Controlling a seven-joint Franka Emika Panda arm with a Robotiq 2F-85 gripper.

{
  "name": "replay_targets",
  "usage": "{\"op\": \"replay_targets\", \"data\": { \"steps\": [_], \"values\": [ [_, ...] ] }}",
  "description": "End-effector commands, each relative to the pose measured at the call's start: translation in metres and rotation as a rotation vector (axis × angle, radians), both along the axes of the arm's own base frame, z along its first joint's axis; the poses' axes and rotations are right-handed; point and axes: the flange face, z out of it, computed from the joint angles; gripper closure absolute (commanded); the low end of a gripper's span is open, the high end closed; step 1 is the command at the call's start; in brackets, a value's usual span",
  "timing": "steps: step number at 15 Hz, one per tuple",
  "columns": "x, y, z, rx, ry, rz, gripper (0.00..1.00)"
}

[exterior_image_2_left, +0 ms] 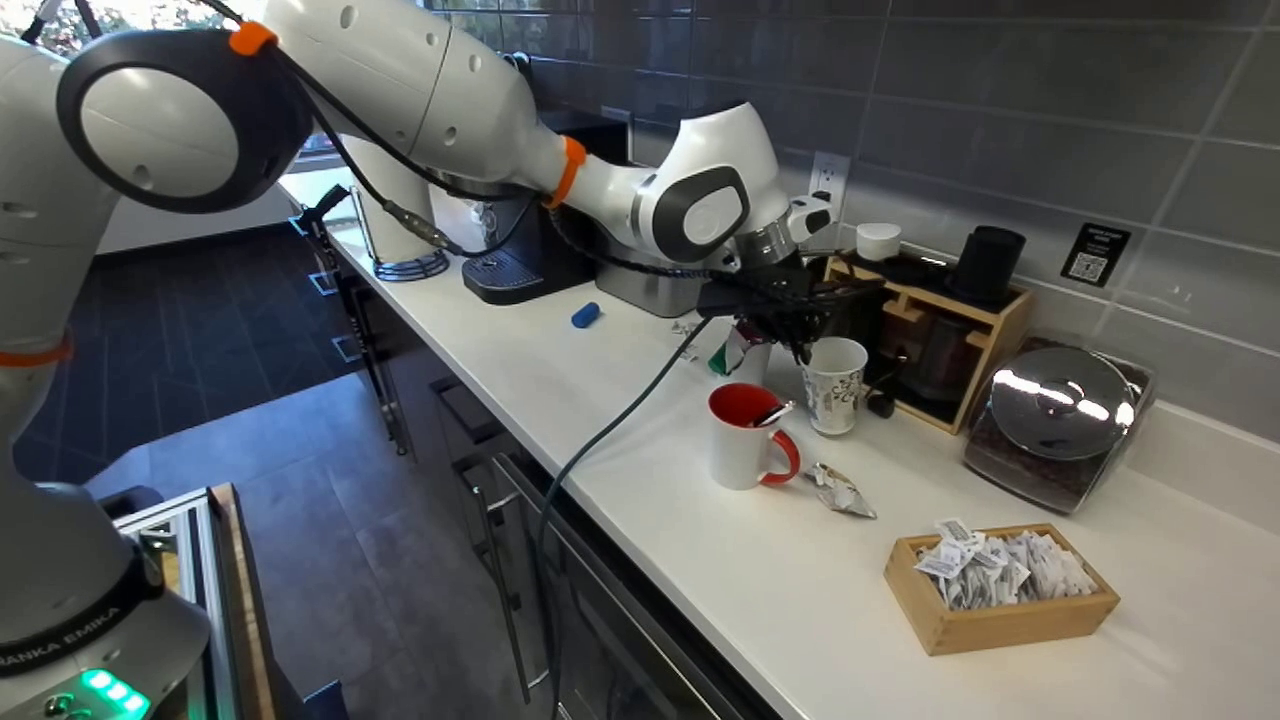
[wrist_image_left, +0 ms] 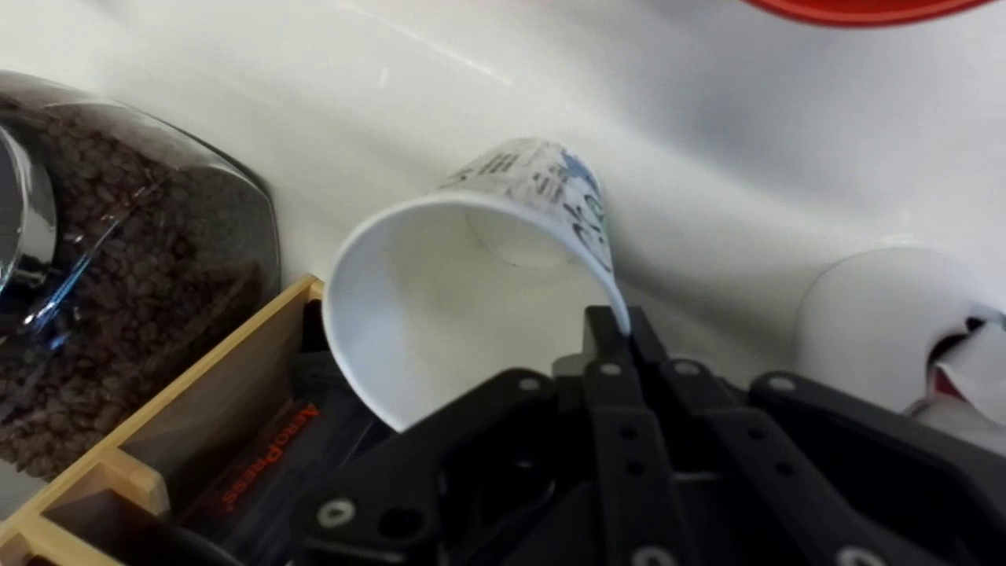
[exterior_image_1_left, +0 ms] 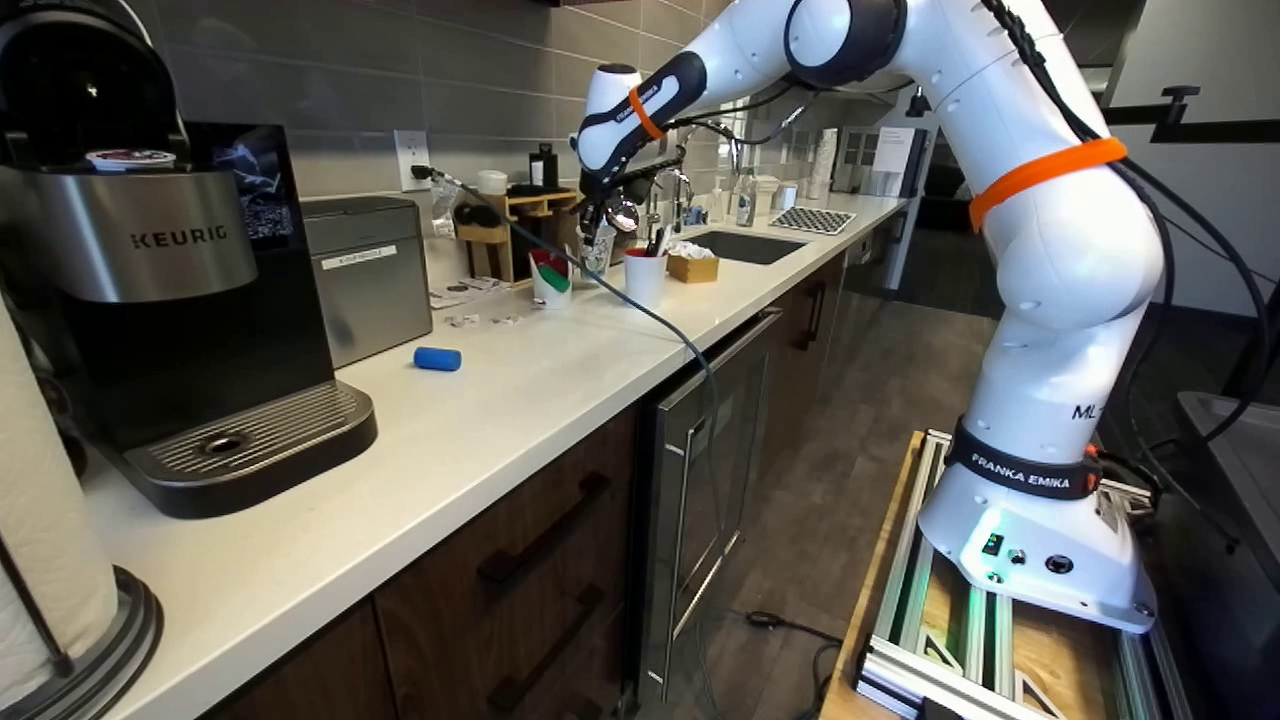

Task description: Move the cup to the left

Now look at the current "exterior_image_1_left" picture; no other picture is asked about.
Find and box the white mug red green print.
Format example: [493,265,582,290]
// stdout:
[530,246,575,303]

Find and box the black jar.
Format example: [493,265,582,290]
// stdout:
[523,142,564,195]

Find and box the wooden board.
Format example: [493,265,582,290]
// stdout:
[818,429,933,720]

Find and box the wooden organizer rack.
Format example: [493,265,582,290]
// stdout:
[455,188,588,285]

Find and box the black silver Keurig coffee machine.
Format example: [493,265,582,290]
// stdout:
[0,0,379,521]

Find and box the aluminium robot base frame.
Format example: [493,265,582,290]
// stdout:
[851,429,1176,720]

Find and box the grey drying mat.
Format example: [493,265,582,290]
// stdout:
[770,205,858,240]

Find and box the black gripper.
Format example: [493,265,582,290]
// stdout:
[582,134,671,261]

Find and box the white paper towel roll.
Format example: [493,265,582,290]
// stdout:
[0,298,123,711]

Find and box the dark counter sink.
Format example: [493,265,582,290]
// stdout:
[685,230,813,270]

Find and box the black floor cable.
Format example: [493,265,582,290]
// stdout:
[742,610,850,706]

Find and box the wooden packet box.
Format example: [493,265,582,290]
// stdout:
[664,246,726,290]

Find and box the dark paper towel holder base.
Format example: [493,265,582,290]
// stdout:
[0,560,168,720]

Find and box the white wall outlet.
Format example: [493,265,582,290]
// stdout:
[394,129,436,191]

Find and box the wooden drawer cabinet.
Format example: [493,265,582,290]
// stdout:
[197,409,648,720]

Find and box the silver metal box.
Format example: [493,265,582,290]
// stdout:
[299,191,436,372]

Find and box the black drawer handle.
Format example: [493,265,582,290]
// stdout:
[484,582,611,720]
[471,469,617,599]

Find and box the stainless steel dishwasher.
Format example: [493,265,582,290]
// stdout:
[636,309,786,706]

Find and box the chrome faucet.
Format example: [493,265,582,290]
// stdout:
[645,151,732,247]

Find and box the small blue object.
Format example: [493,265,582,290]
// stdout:
[407,343,469,375]

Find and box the black power cable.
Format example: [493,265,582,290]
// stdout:
[407,161,719,380]

